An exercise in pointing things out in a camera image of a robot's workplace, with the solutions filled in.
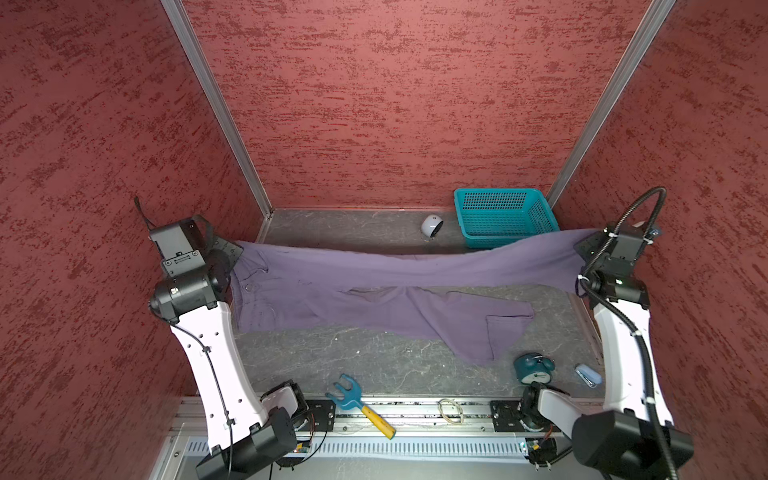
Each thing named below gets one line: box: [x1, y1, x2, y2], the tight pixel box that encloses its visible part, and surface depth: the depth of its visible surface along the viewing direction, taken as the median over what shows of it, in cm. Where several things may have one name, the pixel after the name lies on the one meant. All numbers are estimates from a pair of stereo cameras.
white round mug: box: [421, 214, 444, 238], surface depth 109 cm
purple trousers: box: [227, 228, 600, 366], surface depth 87 cm
